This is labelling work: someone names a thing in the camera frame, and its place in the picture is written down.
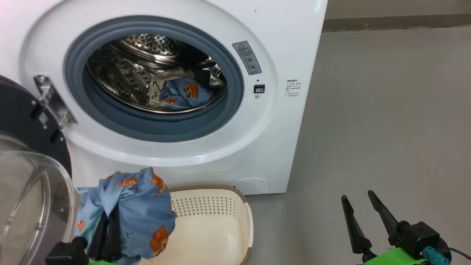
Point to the white front-load washing machine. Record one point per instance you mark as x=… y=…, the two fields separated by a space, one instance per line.
x=287 y=44

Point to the chrome door hinge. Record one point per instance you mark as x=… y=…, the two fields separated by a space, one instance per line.
x=55 y=101

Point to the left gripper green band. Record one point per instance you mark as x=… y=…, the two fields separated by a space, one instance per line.
x=103 y=262

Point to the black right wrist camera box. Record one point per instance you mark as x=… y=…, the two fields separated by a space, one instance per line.
x=417 y=235

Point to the grey warning sticker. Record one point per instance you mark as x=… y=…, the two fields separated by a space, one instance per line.
x=247 y=57

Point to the blue patterned cloth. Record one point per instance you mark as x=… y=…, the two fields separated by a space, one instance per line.
x=156 y=86

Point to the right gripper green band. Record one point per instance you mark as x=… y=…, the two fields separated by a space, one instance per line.
x=393 y=257

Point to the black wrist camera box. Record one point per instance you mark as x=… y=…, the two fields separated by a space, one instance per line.
x=66 y=252
x=417 y=235

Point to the round black washing machine door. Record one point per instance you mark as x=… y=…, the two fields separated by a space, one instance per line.
x=22 y=125

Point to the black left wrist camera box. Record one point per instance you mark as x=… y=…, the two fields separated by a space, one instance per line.
x=66 y=252

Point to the blue energy label sticker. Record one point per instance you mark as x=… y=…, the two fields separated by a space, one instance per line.
x=81 y=190

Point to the blue bear-print garment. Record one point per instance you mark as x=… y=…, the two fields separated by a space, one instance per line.
x=180 y=95
x=143 y=206

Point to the cream perforated laundry basket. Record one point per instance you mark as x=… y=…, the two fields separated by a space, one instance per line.
x=209 y=235

